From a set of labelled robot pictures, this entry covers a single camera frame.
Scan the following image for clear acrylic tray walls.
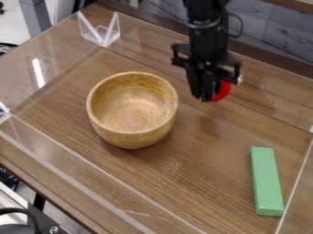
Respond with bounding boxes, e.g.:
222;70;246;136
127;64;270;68
0;5;313;234

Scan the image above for light wooden bowl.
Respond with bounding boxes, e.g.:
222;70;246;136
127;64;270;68
85;71;178;149

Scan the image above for clear acrylic corner bracket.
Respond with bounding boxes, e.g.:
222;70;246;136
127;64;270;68
77;11;120;48

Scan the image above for red plush fruit green leaf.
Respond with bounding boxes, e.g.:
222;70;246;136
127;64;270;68
211;80;231;102

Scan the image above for grey post in background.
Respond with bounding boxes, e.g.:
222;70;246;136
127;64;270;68
18;0;52;37

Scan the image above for green rectangular block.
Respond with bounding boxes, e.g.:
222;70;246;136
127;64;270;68
250;146;285;217

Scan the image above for black clamp under table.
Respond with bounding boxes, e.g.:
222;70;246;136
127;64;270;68
0;165;71;234

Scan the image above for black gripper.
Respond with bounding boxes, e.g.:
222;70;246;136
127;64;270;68
171;43;243;102

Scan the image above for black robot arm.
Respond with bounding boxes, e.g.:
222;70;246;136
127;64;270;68
171;0;243;102

